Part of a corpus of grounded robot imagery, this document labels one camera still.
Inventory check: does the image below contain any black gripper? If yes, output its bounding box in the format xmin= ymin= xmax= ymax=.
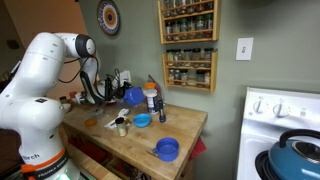
xmin=104 ymin=74 xmax=132 ymax=101

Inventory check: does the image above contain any light blue bowl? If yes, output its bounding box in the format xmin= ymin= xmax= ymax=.
xmin=132 ymin=112 xmax=153 ymax=129

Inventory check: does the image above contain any clear glass bowl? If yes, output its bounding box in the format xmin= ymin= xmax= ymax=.
xmin=87 ymin=105 xmax=106 ymax=117

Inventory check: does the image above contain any crumpled white plastic bag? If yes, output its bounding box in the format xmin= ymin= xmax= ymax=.
xmin=118 ymin=69 xmax=132 ymax=85

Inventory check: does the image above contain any white canister with orange lid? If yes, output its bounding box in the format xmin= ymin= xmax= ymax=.
xmin=144 ymin=82 xmax=160 ymax=115

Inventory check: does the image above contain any glass jar with black lid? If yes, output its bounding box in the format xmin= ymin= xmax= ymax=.
xmin=114 ymin=116 xmax=129 ymax=138

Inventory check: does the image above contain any black flashlight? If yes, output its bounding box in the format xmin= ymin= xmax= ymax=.
xmin=158 ymin=98 xmax=167 ymax=124

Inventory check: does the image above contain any orange fruit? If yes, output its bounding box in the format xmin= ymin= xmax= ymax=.
xmin=84 ymin=117 xmax=98 ymax=128

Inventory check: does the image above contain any wooden plank platform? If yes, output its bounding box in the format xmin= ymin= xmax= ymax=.
xmin=64 ymin=141 xmax=114 ymax=180

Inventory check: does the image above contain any red cloth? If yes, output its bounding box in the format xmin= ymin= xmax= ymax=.
xmin=189 ymin=136 xmax=207 ymax=161

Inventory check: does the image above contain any white stove knob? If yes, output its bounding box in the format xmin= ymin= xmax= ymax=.
xmin=252 ymin=99 xmax=266 ymax=114
xmin=272 ymin=101 xmax=290 ymax=118

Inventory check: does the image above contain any black stove burner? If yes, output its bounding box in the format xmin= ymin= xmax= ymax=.
xmin=254 ymin=149 xmax=272 ymax=180

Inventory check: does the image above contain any white stove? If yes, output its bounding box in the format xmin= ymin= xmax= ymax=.
xmin=236 ymin=87 xmax=320 ymax=180

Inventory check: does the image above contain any blue plastic cup with handle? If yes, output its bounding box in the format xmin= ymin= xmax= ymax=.
xmin=152 ymin=137 xmax=180 ymax=163

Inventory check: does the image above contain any decorative wall plate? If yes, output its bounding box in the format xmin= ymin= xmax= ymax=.
xmin=96 ymin=0 xmax=121 ymax=37

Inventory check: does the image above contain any wooden wall spice rack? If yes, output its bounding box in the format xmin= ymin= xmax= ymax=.
xmin=161 ymin=48 xmax=218 ymax=94
xmin=157 ymin=0 xmax=221 ymax=45

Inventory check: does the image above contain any white light switch plate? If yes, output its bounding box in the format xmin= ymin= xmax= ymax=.
xmin=235 ymin=36 xmax=254 ymax=61

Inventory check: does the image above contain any teal kettle with black handle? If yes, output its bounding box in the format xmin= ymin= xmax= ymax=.
xmin=268 ymin=128 xmax=320 ymax=180

